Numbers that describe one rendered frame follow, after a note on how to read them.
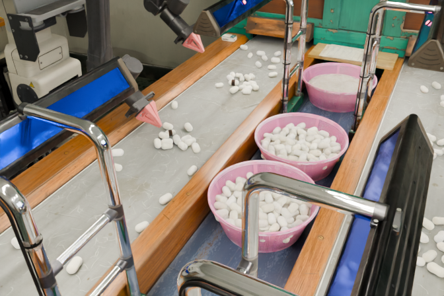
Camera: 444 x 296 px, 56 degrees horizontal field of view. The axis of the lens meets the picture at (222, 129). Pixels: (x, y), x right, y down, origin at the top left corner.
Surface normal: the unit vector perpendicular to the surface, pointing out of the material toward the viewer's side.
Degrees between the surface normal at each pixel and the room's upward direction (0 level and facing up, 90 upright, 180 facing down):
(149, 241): 0
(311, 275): 0
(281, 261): 0
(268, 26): 67
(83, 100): 58
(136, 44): 90
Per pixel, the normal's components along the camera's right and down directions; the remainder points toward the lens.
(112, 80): 0.73, -0.26
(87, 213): -0.03, -0.85
